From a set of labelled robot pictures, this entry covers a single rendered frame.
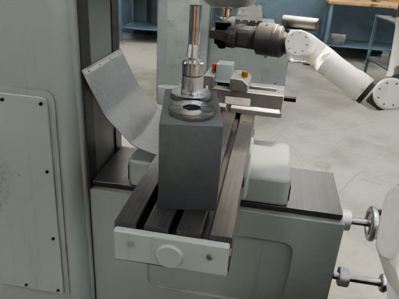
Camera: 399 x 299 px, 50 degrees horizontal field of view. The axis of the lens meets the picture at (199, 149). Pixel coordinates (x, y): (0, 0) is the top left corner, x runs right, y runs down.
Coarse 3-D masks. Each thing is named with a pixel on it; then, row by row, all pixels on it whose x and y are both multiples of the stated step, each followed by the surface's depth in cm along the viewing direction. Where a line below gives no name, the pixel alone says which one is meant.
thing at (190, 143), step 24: (168, 96) 93; (192, 96) 90; (216, 96) 95; (168, 120) 80; (192, 120) 80; (216, 120) 81; (168, 144) 80; (192, 144) 80; (216, 144) 80; (168, 168) 82; (192, 168) 82; (216, 168) 82; (168, 192) 85; (192, 192) 85; (216, 192) 85
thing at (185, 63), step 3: (183, 60) 90; (186, 60) 90; (201, 60) 91; (183, 63) 88; (186, 63) 88; (189, 63) 88; (192, 63) 88; (195, 63) 88; (198, 63) 88; (201, 63) 88; (183, 66) 89; (186, 66) 88; (189, 66) 88; (192, 66) 88; (195, 66) 88; (198, 66) 88; (201, 66) 89
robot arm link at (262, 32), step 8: (240, 24) 123; (264, 24) 115; (272, 24) 115; (232, 32) 116; (240, 32) 116; (248, 32) 115; (256, 32) 115; (264, 32) 114; (232, 40) 116; (240, 40) 117; (248, 40) 116; (256, 40) 115; (264, 40) 114; (248, 48) 118; (256, 48) 116; (264, 48) 115; (264, 56) 120
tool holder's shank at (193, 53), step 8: (192, 8) 84; (200, 8) 84; (192, 16) 85; (200, 16) 85; (192, 24) 85; (200, 24) 86; (192, 32) 86; (200, 32) 87; (192, 40) 87; (192, 48) 87; (192, 56) 88; (200, 56) 89
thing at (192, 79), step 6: (186, 72) 89; (192, 72) 88; (198, 72) 89; (186, 78) 89; (192, 78) 89; (198, 78) 89; (186, 84) 90; (192, 84) 89; (198, 84) 90; (186, 90) 90; (192, 90) 90; (198, 90) 90
